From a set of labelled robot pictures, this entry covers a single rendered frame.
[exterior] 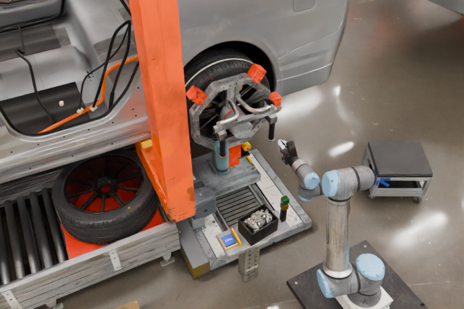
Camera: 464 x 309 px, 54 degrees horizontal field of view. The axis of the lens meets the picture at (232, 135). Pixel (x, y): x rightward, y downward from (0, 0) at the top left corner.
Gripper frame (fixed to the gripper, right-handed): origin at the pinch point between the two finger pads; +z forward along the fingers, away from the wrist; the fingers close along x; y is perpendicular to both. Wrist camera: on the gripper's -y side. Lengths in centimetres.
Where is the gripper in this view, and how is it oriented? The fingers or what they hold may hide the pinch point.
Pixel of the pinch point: (279, 140)
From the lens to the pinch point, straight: 281.9
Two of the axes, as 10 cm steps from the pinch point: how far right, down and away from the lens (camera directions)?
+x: 9.0, -3.0, 3.3
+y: 0.0, 7.3, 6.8
